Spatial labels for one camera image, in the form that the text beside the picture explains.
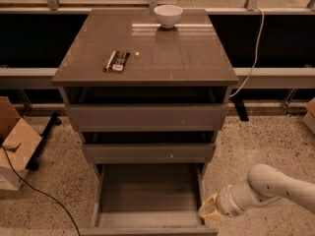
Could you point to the black stand leg right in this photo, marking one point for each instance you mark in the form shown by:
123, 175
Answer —
240, 109

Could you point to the grey top drawer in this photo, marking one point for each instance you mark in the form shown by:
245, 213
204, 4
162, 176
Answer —
146, 118

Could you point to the cardboard box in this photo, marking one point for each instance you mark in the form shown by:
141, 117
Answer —
309, 118
19, 141

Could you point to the cardboard box right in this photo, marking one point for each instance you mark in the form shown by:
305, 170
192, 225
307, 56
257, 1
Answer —
309, 118

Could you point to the grey bottom drawer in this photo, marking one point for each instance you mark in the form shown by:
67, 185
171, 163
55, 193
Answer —
149, 200

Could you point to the grey drawer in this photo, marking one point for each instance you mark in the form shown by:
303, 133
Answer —
149, 200
149, 147
146, 118

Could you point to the grey middle drawer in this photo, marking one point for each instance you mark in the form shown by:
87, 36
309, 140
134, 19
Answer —
149, 147

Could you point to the black pen package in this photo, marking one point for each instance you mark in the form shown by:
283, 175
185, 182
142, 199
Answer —
116, 61

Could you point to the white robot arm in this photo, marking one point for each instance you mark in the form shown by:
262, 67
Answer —
264, 186

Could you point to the cardboard box left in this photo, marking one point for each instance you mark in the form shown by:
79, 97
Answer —
19, 141

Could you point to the white ceramic bowl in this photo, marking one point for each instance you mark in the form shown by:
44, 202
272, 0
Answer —
168, 15

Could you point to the black stand leg left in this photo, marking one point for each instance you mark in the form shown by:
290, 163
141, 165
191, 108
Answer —
33, 162

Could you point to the yellowish covered gripper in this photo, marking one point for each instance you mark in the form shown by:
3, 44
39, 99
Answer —
224, 201

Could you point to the grey drawer cabinet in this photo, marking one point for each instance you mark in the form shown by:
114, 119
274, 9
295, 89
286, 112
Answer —
185, 64

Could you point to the black stand leg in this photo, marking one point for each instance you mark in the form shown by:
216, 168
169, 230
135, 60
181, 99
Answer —
33, 162
240, 109

